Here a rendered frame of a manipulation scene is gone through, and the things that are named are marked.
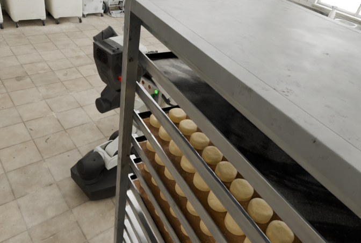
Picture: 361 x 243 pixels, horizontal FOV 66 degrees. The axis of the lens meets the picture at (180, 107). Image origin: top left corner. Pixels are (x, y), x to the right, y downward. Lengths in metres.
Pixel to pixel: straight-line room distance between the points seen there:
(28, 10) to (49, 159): 3.18
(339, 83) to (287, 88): 0.10
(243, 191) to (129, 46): 0.41
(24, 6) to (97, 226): 3.95
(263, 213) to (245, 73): 0.34
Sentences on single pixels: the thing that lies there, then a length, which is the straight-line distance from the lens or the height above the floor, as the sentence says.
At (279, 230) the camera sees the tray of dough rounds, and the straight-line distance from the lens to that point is 0.62.
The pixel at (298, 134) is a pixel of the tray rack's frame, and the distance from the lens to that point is 0.32.
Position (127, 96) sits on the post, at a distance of 0.74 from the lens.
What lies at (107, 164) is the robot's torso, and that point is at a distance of 2.29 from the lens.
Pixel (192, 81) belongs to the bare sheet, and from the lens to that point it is 0.63.
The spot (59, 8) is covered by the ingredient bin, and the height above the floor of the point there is 0.28.
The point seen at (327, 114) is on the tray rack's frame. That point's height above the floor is 1.82.
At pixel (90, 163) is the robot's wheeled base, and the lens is 2.24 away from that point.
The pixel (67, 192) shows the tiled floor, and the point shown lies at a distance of 2.53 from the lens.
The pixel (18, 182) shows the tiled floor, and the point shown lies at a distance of 2.68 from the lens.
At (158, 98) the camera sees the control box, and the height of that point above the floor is 0.76.
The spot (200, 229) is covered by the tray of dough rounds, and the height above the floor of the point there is 1.40.
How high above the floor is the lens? 1.98
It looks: 34 degrees down
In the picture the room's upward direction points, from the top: 11 degrees clockwise
